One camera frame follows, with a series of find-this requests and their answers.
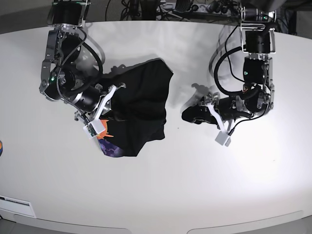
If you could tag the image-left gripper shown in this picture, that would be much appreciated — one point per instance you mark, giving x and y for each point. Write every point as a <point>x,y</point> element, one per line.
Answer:
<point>93,103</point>

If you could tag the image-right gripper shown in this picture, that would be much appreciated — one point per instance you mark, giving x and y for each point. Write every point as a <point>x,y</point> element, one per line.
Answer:
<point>214,110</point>

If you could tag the black T-shirt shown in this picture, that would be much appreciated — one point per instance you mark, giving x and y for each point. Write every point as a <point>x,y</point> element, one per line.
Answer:
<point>138,113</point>

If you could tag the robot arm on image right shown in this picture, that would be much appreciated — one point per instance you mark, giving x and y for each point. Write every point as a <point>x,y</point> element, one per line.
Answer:
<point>257,26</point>

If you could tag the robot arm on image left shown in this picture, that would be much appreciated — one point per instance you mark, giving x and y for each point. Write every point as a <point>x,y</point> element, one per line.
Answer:
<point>60,77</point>

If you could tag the white power strip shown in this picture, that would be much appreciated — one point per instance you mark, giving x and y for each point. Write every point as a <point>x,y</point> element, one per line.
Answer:
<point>202,7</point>

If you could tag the orange blue sticker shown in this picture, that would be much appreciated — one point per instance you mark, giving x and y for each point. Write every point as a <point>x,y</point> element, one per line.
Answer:
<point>1,148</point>

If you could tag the white label sticker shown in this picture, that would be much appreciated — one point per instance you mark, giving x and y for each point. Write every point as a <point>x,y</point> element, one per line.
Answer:
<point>17,207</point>

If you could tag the image-left white wrist camera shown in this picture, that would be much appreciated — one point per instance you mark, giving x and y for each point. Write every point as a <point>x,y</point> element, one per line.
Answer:
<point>94,128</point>

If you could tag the image-right white wrist camera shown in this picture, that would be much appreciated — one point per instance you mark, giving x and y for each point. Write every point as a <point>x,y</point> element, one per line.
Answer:
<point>223,139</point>

